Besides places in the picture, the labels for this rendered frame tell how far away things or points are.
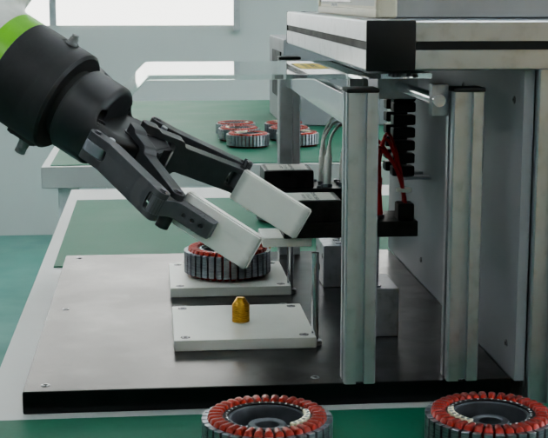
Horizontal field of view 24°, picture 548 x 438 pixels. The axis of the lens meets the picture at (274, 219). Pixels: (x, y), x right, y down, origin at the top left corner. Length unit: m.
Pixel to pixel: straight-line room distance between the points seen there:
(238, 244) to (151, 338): 0.42
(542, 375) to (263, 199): 0.33
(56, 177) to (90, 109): 1.91
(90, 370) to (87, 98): 0.33
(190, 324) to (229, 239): 0.42
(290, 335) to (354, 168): 0.25
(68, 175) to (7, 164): 3.21
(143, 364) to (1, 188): 4.92
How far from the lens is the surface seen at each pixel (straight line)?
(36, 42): 1.09
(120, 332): 1.42
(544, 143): 1.20
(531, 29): 1.19
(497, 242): 1.30
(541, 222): 1.21
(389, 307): 1.39
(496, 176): 1.30
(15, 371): 1.37
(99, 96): 1.06
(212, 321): 1.40
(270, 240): 1.36
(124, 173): 1.00
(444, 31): 1.17
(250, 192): 1.12
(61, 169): 2.96
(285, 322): 1.40
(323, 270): 1.62
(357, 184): 1.18
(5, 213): 6.21
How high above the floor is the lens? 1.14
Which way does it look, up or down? 10 degrees down
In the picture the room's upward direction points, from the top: straight up
